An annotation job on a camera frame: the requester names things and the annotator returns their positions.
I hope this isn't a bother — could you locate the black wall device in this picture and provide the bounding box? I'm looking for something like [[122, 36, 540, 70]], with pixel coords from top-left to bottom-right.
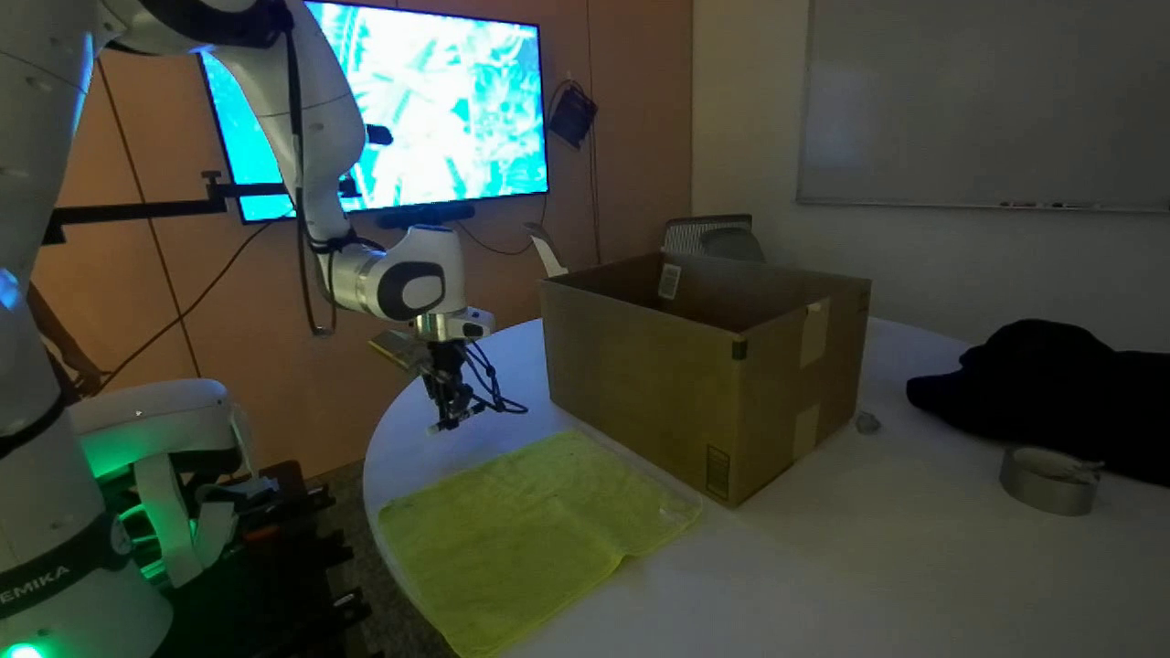
[[545, 80, 601, 152]]

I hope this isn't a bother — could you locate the brown cardboard box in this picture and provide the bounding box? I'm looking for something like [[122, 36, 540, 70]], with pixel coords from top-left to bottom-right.
[[539, 248, 874, 511]]

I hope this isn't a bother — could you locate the black camera mount rod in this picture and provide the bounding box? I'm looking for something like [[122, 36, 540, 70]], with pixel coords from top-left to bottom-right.
[[39, 169, 302, 248]]

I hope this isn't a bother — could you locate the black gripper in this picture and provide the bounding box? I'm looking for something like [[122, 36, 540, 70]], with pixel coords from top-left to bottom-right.
[[417, 337, 483, 430]]

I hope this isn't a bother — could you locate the white wall whiteboard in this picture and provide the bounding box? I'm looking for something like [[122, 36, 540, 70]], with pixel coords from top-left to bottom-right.
[[796, 0, 1170, 219]]

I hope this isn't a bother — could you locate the yellow microfibre cloth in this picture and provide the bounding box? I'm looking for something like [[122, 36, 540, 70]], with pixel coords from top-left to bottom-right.
[[377, 429, 709, 658]]

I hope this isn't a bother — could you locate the black robot mounting stand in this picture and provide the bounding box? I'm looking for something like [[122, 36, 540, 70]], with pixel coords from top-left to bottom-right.
[[144, 455, 368, 658]]

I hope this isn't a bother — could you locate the wall mounted flat screen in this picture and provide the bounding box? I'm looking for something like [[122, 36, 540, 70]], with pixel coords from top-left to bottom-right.
[[199, 0, 555, 229]]

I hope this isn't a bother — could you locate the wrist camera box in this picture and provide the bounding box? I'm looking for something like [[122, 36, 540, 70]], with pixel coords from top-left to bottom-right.
[[453, 306, 497, 345]]

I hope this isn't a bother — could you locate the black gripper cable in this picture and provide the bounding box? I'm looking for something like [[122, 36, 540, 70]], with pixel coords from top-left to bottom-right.
[[464, 341, 529, 418]]

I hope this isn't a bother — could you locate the black garment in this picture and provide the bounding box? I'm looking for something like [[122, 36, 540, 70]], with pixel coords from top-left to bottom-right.
[[904, 316, 1170, 491]]

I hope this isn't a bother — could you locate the grey tape roll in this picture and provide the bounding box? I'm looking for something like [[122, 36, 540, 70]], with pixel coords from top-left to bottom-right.
[[998, 443, 1104, 516]]

